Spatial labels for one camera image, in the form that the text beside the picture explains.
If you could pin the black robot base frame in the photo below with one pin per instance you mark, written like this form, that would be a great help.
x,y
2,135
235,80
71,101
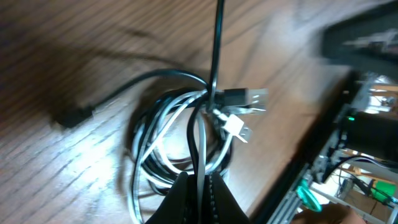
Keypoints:
x,y
344,131

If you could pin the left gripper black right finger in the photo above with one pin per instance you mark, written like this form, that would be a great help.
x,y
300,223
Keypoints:
x,y
218,204

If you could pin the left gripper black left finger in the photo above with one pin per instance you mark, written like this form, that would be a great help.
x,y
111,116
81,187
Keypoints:
x,y
180,204

